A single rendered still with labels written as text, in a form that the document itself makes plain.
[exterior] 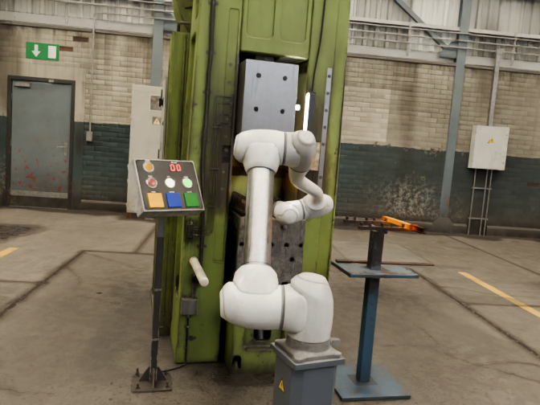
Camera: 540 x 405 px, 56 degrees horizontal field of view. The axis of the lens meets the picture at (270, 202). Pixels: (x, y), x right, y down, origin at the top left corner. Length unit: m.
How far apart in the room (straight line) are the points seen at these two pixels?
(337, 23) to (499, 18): 7.37
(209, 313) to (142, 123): 5.53
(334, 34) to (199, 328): 1.90
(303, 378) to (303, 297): 0.27
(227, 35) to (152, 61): 6.05
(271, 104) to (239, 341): 1.34
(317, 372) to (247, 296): 0.35
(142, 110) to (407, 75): 4.53
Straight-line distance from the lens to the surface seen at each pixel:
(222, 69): 2.96
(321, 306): 1.77
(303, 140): 1.94
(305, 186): 2.26
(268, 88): 2.86
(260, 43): 3.03
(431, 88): 9.58
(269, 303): 1.75
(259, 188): 1.89
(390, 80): 9.34
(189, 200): 2.62
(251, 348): 3.05
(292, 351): 1.83
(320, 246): 3.17
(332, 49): 3.16
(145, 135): 8.28
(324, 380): 1.87
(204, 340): 3.16
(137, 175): 2.55
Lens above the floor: 1.31
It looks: 6 degrees down
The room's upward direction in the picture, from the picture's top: 4 degrees clockwise
